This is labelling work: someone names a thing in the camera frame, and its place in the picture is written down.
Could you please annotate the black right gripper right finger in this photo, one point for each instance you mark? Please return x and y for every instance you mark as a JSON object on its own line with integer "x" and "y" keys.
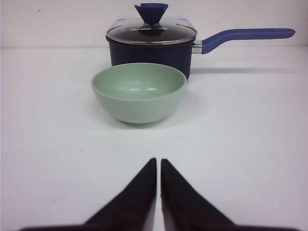
{"x": 184, "y": 209}

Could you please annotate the green bowl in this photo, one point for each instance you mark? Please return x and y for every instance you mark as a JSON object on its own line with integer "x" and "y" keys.
{"x": 139, "y": 93}

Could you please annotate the glass pot lid blue knob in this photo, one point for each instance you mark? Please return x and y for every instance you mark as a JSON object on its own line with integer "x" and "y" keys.
{"x": 151, "y": 28}

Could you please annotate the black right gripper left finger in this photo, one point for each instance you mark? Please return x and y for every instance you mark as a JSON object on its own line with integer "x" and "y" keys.
{"x": 131, "y": 210}

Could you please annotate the dark blue saucepan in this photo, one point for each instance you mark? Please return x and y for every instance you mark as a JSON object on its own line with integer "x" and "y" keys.
{"x": 179, "y": 55}

